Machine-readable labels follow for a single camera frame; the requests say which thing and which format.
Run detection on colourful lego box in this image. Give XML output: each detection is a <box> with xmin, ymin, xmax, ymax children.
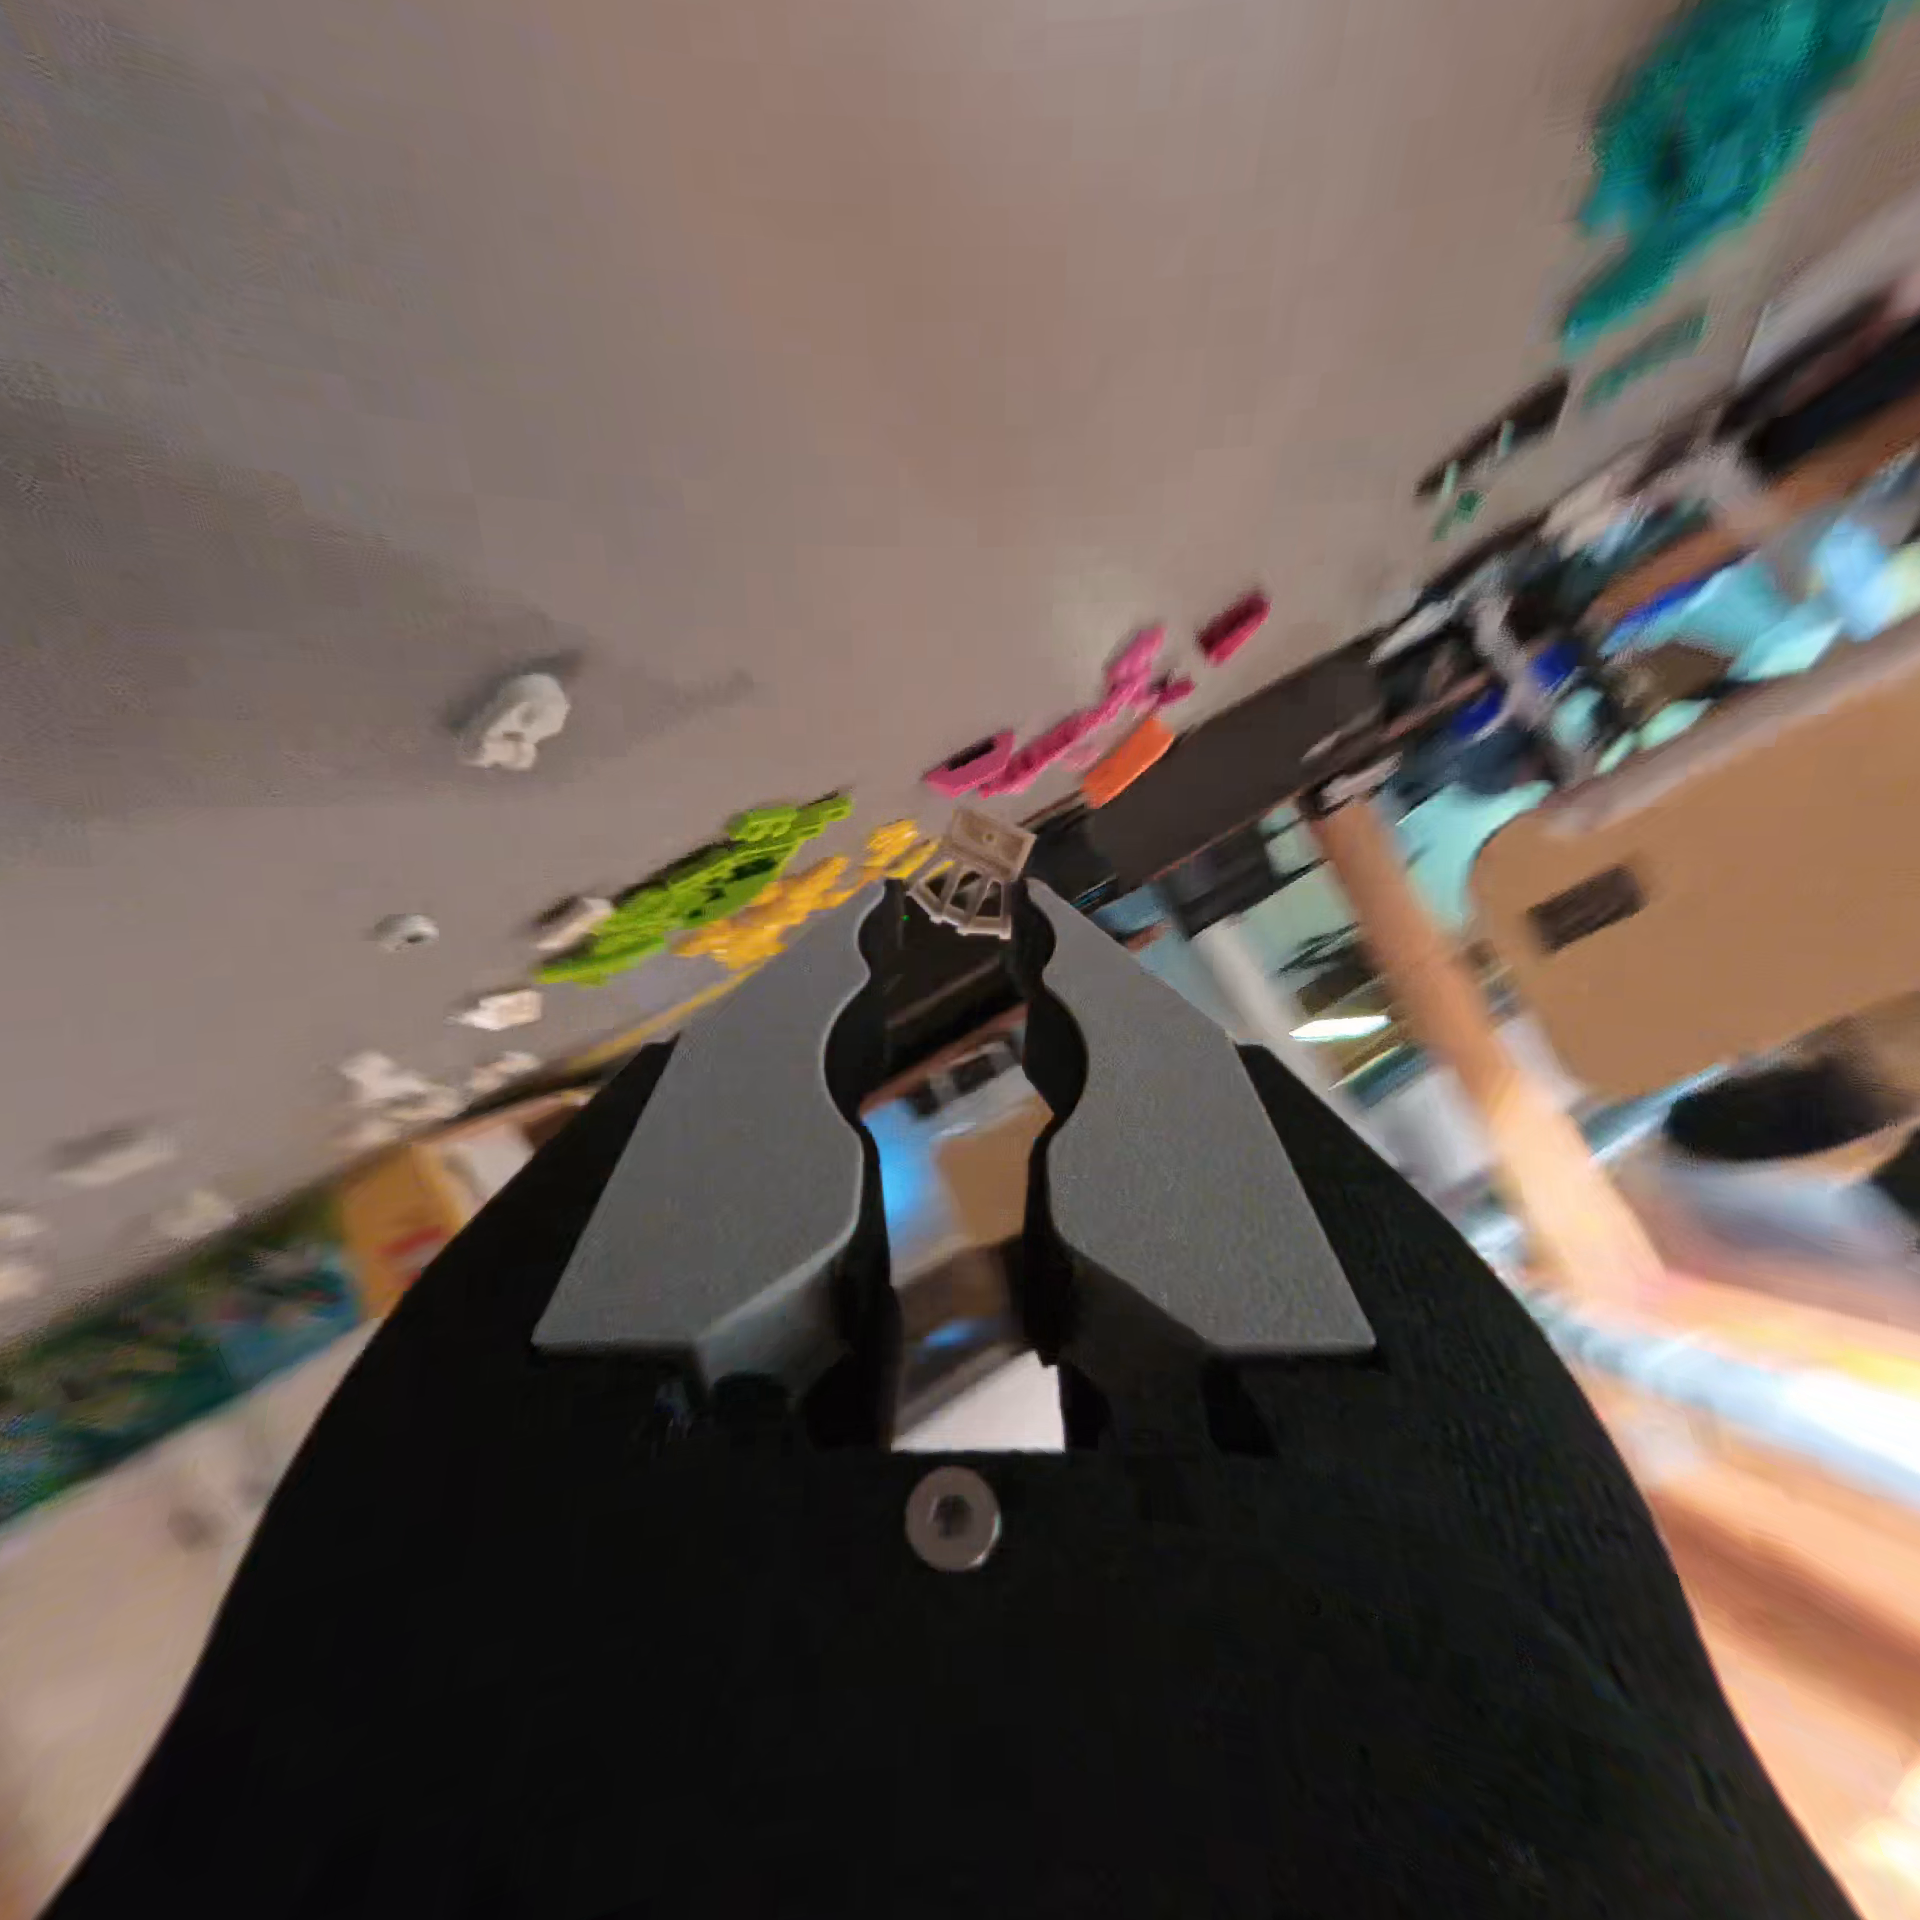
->
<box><xmin>0</xmin><ymin>1200</ymin><xmax>367</xmax><ymax>1524</ymax></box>

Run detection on orange lego brick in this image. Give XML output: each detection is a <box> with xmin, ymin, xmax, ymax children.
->
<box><xmin>1077</xmin><ymin>713</ymin><xmax>1178</xmax><ymax>812</ymax></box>

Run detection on pile of yellow lego pieces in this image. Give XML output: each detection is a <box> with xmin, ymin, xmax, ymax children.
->
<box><xmin>674</xmin><ymin>817</ymin><xmax>939</xmax><ymax>971</ymax></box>

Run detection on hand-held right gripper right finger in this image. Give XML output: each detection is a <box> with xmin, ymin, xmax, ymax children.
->
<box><xmin>1009</xmin><ymin>880</ymin><xmax>1382</xmax><ymax>1374</ymax></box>

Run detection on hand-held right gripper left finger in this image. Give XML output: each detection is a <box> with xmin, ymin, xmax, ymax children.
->
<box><xmin>527</xmin><ymin>883</ymin><xmax>903</xmax><ymax>1390</ymax></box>

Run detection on pile of lime green lego pieces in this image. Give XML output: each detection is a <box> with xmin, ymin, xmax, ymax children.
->
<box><xmin>532</xmin><ymin>796</ymin><xmax>858</xmax><ymax>992</ymax></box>

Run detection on small grey lego piece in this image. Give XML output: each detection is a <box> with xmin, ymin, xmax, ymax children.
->
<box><xmin>903</xmin><ymin>810</ymin><xmax>1041</xmax><ymax>942</ymax></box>

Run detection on scattered white lego pieces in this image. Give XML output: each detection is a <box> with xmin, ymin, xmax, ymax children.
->
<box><xmin>0</xmin><ymin>667</ymin><xmax>617</xmax><ymax>1308</ymax></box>

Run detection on pile of pink lego pieces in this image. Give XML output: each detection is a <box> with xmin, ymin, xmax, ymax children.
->
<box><xmin>919</xmin><ymin>589</ymin><xmax>1277</xmax><ymax>801</ymax></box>

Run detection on pile of teal lego pieces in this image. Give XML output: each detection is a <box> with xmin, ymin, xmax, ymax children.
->
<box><xmin>1557</xmin><ymin>0</ymin><xmax>1895</xmax><ymax>410</ymax></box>

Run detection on wooden chair with metal legs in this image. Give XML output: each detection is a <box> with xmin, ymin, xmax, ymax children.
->
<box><xmin>1467</xmin><ymin>644</ymin><xmax>1920</xmax><ymax>1114</ymax></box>

